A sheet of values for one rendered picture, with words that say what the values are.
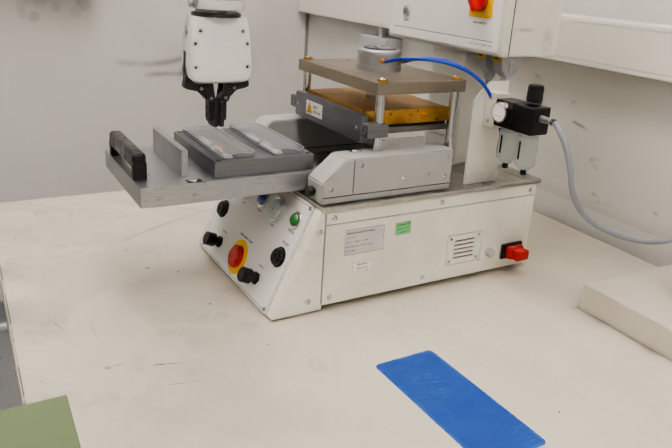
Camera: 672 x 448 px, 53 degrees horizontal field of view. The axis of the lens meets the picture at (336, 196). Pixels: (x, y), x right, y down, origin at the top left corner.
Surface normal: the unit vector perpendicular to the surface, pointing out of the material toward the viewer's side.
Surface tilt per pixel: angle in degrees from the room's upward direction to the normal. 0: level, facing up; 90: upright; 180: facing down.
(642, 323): 90
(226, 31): 87
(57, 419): 2
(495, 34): 90
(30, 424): 2
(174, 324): 0
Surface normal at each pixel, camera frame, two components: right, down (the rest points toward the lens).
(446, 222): 0.50, 0.30
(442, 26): -0.86, 0.11
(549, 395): 0.06, -0.95
